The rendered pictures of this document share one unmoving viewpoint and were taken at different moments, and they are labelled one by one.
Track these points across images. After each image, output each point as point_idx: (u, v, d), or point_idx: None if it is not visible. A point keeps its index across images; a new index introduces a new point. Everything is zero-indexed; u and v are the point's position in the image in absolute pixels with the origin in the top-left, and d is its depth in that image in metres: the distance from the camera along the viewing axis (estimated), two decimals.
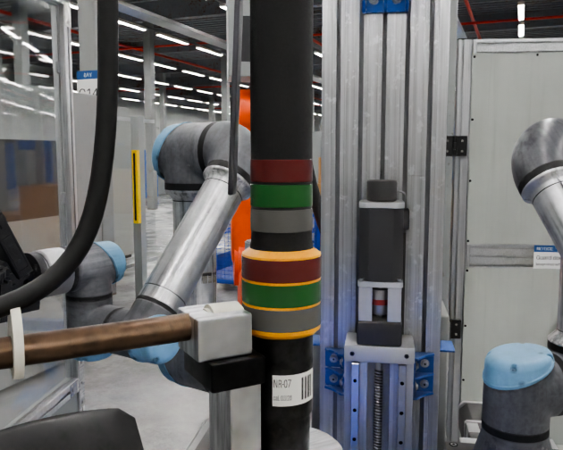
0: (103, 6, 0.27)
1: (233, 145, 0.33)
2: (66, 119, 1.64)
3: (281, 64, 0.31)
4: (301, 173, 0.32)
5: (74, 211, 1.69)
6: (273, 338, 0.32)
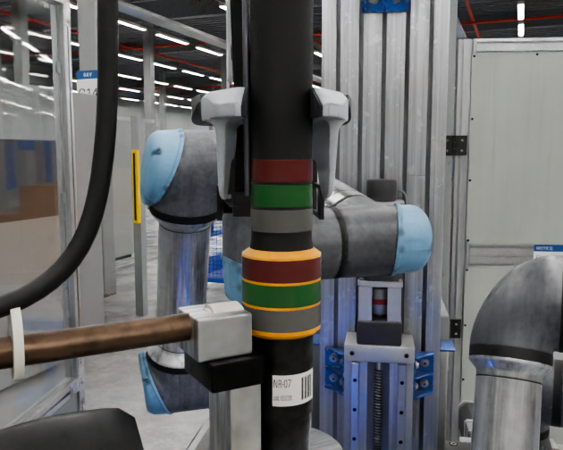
0: (103, 6, 0.27)
1: (247, 145, 0.33)
2: (66, 119, 1.64)
3: (281, 64, 0.31)
4: (301, 173, 0.32)
5: (74, 211, 1.69)
6: (273, 338, 0.32)
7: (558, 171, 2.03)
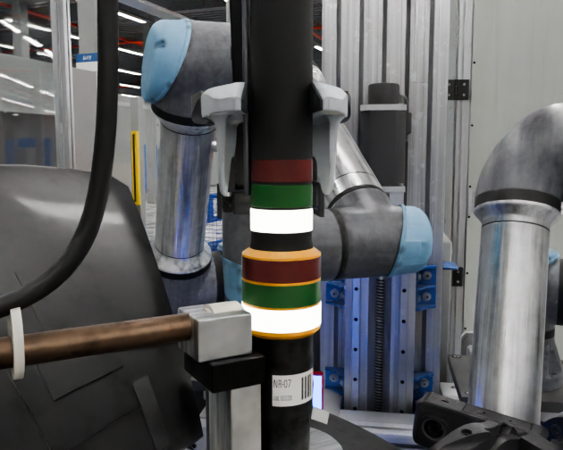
0: (103, 6, 0.27)
1: (247, 145, 0.33)
2: (63, 49, 1.62)
3: (281, 64, 0.31)
4: (301, 173, 0.32)
5: (71, 144, 1.67)
6: (273, 338, 0.32)
7: None
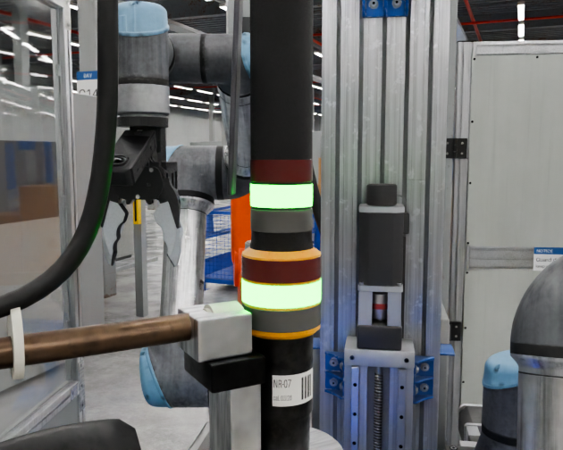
0: (103, 6, 0.27)
1: (232, 145, 0.33)
2: (66, 122, 1.64)
3: (281, 64, 0.31)
4: (301, 173, 0.32)
5: (74, 213, 1.69)
6: (273, 338, 0.32)
7: (558, 174, 2.03)
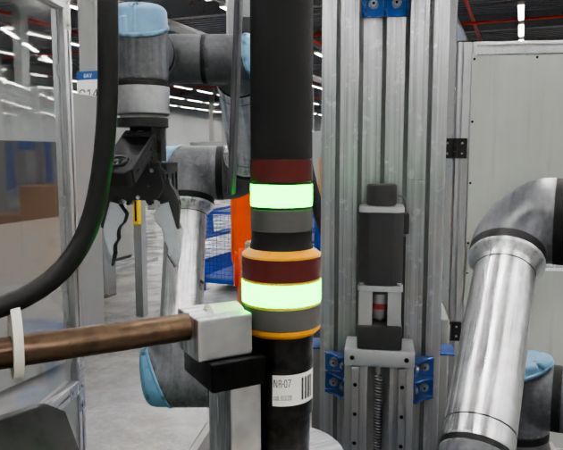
0: (103, 6, 0.27)
1: (232, 145, 0.33)
2: (66, 122, 1.64)
3: (281, 64, 0.31)
4: (301, 173, 0.32)
5: (74, 213, 1.69)
6: (273, 338, 0.32)
7: (558, 174, 2.03)
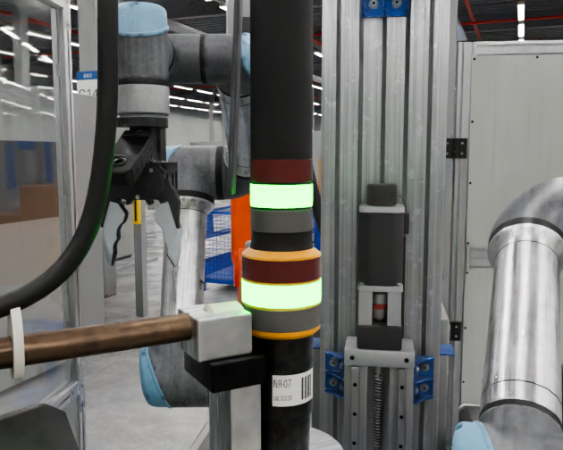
0: (103, 6, 0.27)
1: (232, 145, 0.33)
2: (66, 122, 1.64)
3: (281, 64, 0.31)
4: (301, 173, 0.32)
5: (74, 213, 1.69)
6: (273, 338, 0.32)
7: (558, 174, 2.03)
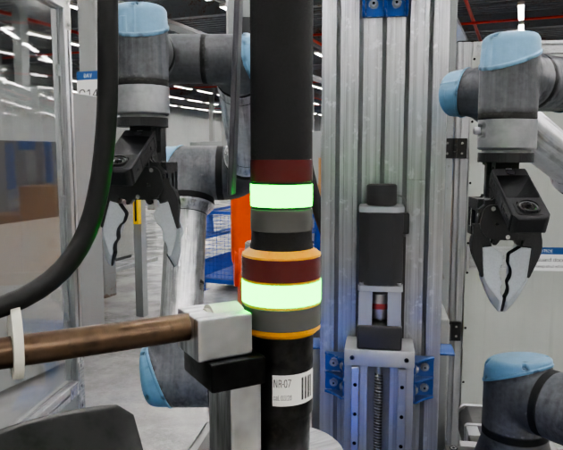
0: (103, 6, 0.27)
1: (232, 145, 0.33)
2: (66, 122, 1.64)
3: (281, 64, 0.31)
4: (301, 173, 0.32)
5: (74, 213, 1.69)
6: (273, 338, 0.32)
7: None
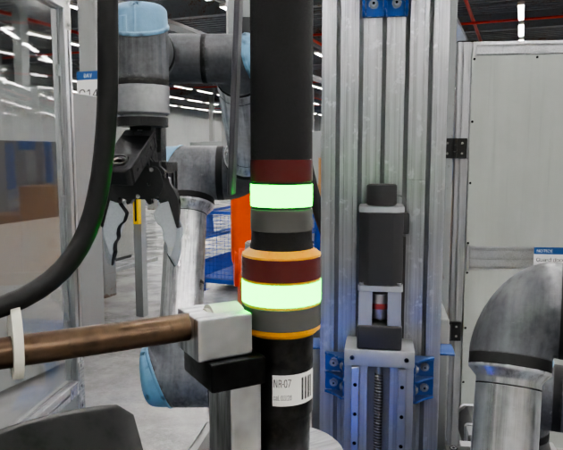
0: (103, 6, 0.27)
1: (232, 145, 0.33)
2: (66, 122, 1.64)
3: (281, 64, 0.31)
4: (301, 173, 0.32)
5: (74, 213, 1.69)
6: (273, 338, 0.32)
7: (558, 174, 2.03)
